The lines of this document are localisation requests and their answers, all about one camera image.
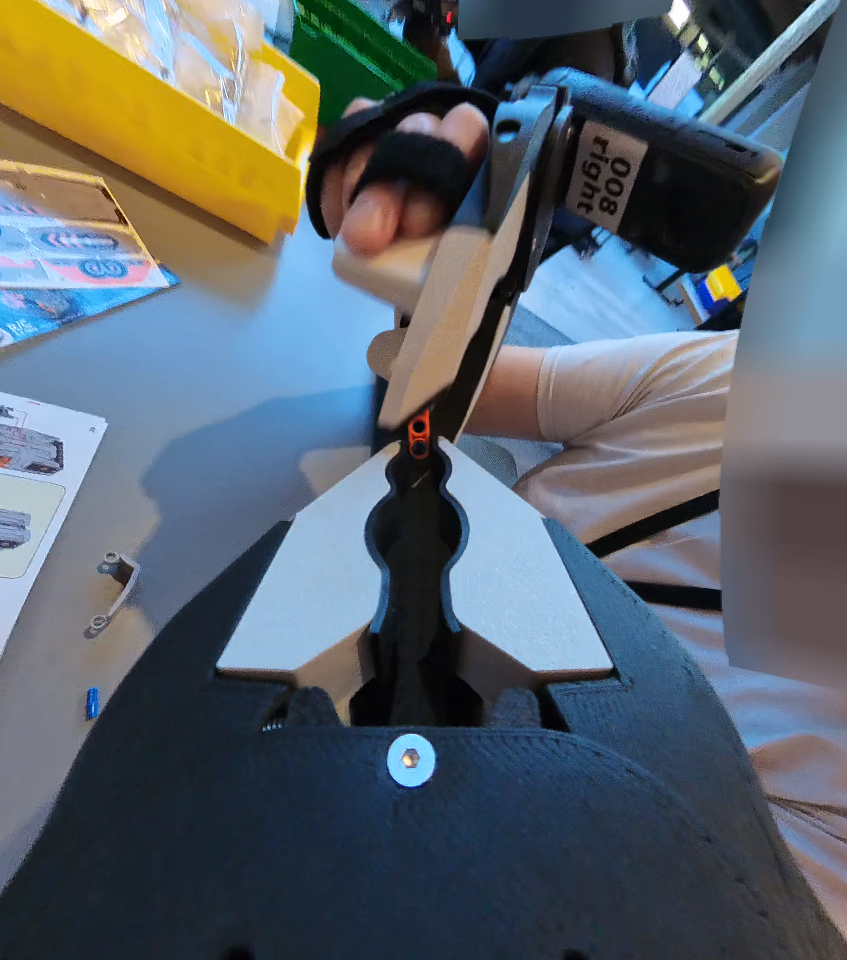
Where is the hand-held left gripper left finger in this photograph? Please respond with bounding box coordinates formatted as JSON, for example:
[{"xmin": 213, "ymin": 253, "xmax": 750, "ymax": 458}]
[{"xmin": 217, "ymin": 441, "xmax": 402, "ymax": 702}]

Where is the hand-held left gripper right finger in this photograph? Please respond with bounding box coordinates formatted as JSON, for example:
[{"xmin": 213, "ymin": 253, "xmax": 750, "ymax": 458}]
[{"xmin": 438, "ymin": 441, "xmax": 616, "ymax": 700}]

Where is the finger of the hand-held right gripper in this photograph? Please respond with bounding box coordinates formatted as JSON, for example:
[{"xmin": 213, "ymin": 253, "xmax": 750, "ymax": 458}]
[
  {"xmin": 377, "ymin": 174, "xmax": 539, "ymax": 432},
  {"xmin": 429, "ymin": 288, "xmax": 526, "ymax": 445}
]

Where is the person's right forearm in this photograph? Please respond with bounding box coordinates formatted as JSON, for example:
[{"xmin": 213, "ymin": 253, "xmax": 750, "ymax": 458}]
[{"xmin": 464, "ymin": 341, "xmax": 569, "ymax": 444}]

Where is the grey desk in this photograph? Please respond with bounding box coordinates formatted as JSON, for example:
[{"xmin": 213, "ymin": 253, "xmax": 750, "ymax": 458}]
[{"xmin": 0, "ymin": 45, "xmax": 571, "ymax": 957}]

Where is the person's right hand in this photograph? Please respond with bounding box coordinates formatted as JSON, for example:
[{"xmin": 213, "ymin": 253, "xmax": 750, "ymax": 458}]
[{"xmin": 322, "ymin": 97, "xmax": 492, "ymax": 260}]

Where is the pale wooden pole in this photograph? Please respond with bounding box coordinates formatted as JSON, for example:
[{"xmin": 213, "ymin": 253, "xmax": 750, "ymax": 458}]
[{"xmin": 699, "ymin": 0, "xmax": 842, "ymax": 126}]

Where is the grey curved panel piece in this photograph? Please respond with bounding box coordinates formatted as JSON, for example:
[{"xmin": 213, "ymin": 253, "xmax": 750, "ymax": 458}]
[{"xmin": 86, "ymin": 552, "xmax": 142, "ymax": 639}]

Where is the green storage bin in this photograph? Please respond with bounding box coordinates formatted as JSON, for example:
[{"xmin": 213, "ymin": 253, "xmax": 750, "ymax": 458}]
[{"xmin": 290, "ymin": 0, "xmax": 440, "ymax": 127}]

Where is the open instruction manual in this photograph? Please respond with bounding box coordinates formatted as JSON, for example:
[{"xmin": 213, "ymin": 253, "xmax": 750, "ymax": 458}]
[{"xmin": 0, "ymin": 377, "xmax": 109, "ymax": 783}]

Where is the pile of clear plastic bags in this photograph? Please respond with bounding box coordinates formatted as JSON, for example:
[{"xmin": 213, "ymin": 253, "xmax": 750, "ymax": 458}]
[{"xmin": 41, "ymin": 0, "xmax": 306, "ymax": 155}]

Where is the yellow storage bin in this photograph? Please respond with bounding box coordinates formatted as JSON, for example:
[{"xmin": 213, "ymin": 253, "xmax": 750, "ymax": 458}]
[{"xmin": 0, "ymin": 0, "xmax": 322, "ymax": 245}]

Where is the sticker sheet on cardboard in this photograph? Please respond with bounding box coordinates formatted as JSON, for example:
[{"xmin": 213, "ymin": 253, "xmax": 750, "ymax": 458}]
[{"xmin": 0, "ymin": 152, "xmax": 171, "ymax": 291}]

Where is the black strap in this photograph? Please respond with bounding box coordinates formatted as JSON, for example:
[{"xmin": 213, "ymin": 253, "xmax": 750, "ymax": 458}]
[{"xmin": 587, "ymin": 489, "xmax": 725, "ymax": 613}]

